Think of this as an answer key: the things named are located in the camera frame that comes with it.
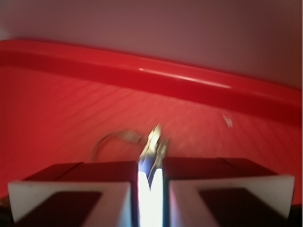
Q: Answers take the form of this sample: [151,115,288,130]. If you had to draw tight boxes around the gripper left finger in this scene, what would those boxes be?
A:
[8,161,138,227]

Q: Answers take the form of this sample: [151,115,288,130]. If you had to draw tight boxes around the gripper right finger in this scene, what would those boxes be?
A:
[163,157,295,227]

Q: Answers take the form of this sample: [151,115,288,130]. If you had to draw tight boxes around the orange plastic tray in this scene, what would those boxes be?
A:
[0,40,302,204]

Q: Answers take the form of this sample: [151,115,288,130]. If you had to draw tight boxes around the silver keys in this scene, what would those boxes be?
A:
[89,124,169,189]

